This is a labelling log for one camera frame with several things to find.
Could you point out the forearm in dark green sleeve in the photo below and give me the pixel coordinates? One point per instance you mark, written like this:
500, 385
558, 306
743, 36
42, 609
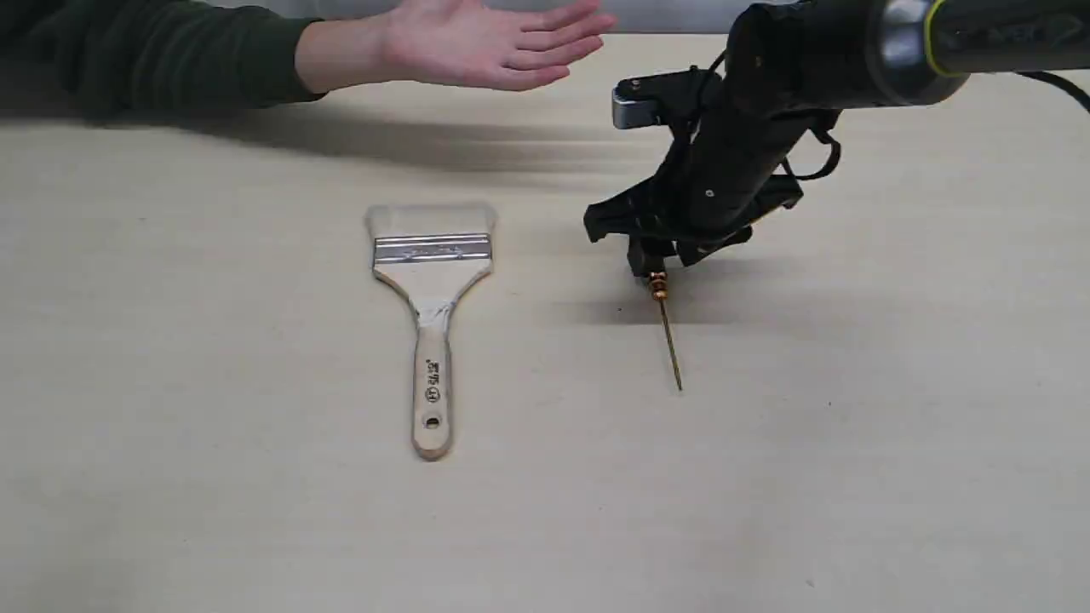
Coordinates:
189, 56

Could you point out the black and gold screwdriver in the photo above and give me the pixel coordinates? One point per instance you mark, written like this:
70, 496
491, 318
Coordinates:
658, 288

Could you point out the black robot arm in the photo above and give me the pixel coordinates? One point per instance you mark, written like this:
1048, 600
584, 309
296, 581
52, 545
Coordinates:
791, 69

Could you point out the person's bare hand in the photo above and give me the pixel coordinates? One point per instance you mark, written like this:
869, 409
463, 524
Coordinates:
467, 44

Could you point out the wide wooden paint brush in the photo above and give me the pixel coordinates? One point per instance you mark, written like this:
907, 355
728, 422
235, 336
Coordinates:
431, 255

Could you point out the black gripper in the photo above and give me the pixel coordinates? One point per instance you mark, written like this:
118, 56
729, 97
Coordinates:
707, 197

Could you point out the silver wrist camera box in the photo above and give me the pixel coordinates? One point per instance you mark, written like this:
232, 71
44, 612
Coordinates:
662, 99

